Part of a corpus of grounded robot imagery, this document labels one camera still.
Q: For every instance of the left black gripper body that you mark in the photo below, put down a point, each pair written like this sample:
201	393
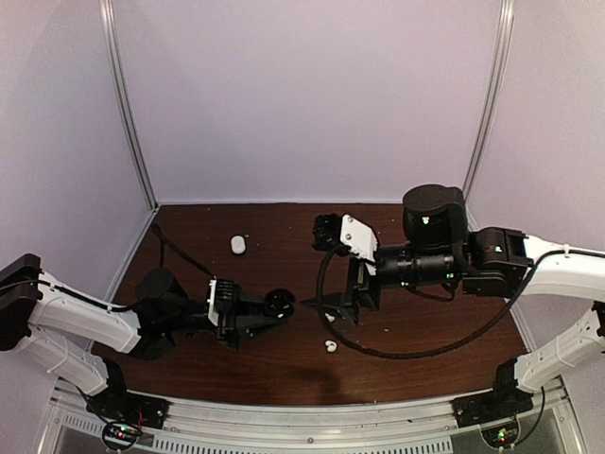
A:
226	332

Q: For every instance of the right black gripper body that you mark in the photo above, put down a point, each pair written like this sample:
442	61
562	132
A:
359	286

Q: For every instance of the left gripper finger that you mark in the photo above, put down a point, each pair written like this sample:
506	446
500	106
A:
253	326
250	302

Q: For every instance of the black round charging case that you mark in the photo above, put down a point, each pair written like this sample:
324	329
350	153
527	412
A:
279	303

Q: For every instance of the white charging case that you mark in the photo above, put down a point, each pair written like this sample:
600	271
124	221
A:
238	245

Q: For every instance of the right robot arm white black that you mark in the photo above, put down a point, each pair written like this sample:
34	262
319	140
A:
441	250

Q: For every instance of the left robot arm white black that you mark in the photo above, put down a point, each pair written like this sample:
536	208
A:
39	312

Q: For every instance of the left circuit board with leds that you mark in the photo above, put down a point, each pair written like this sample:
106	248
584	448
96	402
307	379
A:
117	435

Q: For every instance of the circuit board with leds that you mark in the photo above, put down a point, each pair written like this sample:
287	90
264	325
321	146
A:
117	435
500	437

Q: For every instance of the right circuit board with leds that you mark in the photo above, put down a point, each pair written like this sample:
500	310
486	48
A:
500	437

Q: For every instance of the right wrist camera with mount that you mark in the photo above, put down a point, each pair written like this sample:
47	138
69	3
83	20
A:
346	235

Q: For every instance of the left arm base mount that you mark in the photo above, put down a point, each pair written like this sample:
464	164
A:
133	408

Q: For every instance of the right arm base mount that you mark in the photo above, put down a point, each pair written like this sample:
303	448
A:
484	408

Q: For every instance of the right aluminium frame post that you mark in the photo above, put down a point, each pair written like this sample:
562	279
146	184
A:
500	56

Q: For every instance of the aluminium frame post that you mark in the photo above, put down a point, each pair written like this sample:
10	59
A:
500	56
107	17

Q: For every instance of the left aluminium frame post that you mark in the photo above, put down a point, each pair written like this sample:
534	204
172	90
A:
107	17

